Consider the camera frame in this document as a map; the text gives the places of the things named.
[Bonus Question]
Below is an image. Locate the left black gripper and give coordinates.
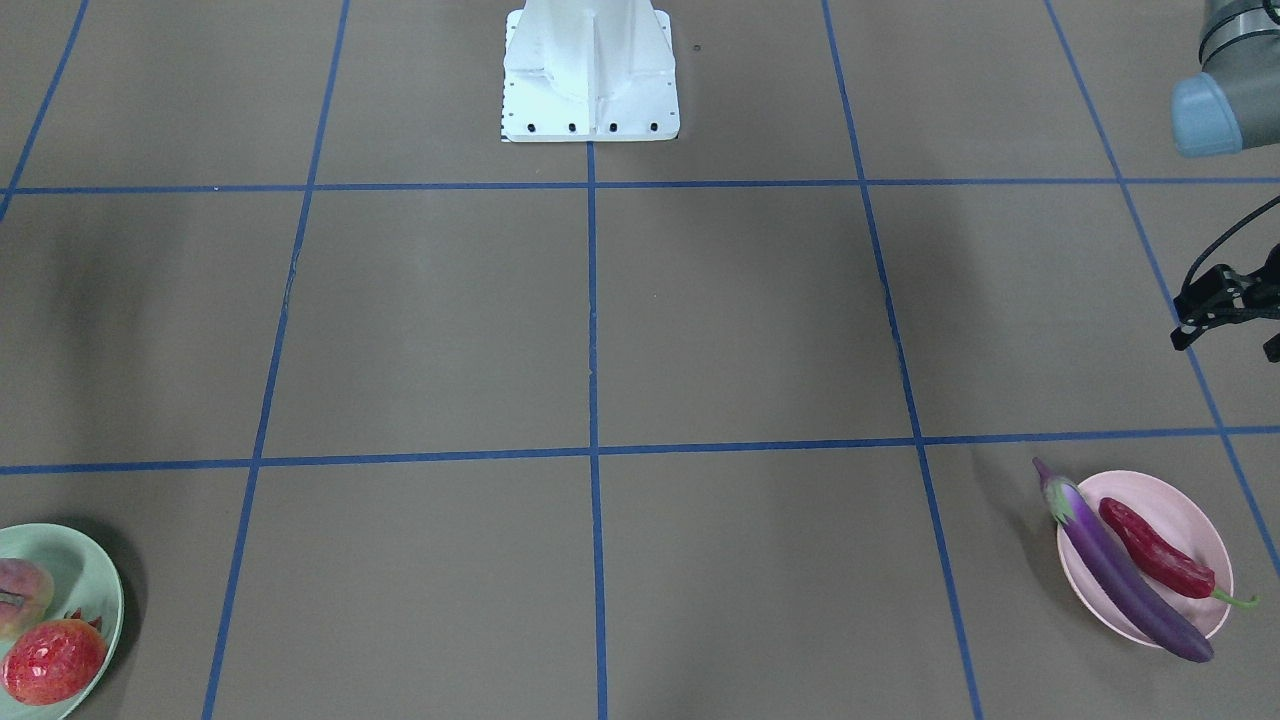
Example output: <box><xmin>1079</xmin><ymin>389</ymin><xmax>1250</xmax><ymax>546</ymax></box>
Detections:
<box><xmin>1170</xmin><ymin>263</ymin><xmax>1279</xmax><ymax>352</ymax></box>

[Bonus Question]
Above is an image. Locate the red chili pepper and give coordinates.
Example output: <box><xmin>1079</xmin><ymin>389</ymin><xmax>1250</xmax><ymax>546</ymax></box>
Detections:
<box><xmin>1098</xmin><ymin>497</ymin><xmax>1260</xmax><ymax>609</ymax></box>

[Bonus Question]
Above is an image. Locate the purple eggplant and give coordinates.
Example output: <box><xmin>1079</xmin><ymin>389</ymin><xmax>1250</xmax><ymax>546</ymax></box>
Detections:
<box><xmin>1032</xmin><ymin>456</ymin><xmax>1215</xmax><ymax>664</ymax></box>

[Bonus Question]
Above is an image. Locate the red orange round fruit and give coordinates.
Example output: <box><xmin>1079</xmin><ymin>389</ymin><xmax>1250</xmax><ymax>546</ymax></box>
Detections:
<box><xmin>1</xmin><ymin>610</ymin><xmax>109</xmax><ymax>707</ymax></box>

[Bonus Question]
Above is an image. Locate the yellow pink peach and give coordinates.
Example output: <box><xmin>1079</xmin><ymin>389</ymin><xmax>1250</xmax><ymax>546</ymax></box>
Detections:
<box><xmin>1</xmin><ymin>557</ymin><xmax>56</xmax><ymax>642</ymax></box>

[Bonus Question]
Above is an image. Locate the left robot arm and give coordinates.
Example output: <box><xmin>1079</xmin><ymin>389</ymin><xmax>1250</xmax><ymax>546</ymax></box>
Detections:
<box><xmin>1170</xmin><ymin>1</ymin><xmax>1279</xmax><ymax>352</ymax></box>

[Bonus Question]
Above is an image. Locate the pink plate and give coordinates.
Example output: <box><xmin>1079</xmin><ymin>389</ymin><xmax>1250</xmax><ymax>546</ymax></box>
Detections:
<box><xmin>1056</xmin><ymin>469</ymin><xmax>1235</xmax><ymax>650</ymax></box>

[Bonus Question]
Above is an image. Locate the light green plate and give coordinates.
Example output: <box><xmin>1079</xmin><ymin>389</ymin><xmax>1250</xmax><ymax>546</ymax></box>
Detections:
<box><xmin>1</xmin><ymin>523</ymin><xmax>127</xmax><ymax>719</ymax></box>

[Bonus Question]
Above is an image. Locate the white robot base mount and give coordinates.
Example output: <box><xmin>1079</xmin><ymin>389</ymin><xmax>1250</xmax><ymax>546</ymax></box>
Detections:
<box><xmin>500</xmin><ymin>1</ymin><xmax>681</xmax><ymax>143</ymax></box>

